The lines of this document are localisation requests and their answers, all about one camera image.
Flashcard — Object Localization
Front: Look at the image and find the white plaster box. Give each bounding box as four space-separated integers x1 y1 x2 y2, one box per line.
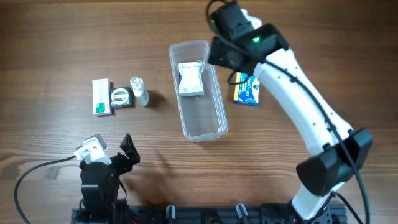
178 60 205 96

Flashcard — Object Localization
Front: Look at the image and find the blue cough drops box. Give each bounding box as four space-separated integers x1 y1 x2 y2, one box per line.
233 76 261 106

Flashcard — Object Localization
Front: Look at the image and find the white spray bottle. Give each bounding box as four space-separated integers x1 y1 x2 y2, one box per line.
130 76 149 106

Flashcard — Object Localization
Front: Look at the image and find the clear plastic container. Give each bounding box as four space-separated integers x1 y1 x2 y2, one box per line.
169 40 228 142

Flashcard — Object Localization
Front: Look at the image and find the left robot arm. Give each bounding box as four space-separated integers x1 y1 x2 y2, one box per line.
74 134 140 223

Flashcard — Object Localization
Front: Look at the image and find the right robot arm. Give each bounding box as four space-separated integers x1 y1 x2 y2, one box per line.
205 1 373 223

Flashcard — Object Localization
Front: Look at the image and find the dark green tape box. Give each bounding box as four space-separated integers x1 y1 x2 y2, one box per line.
110 87 133 109

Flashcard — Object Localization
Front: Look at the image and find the white and green box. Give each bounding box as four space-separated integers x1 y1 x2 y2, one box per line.
92 78 113 116

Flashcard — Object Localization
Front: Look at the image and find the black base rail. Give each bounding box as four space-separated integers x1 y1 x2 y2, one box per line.
70 203 348 224

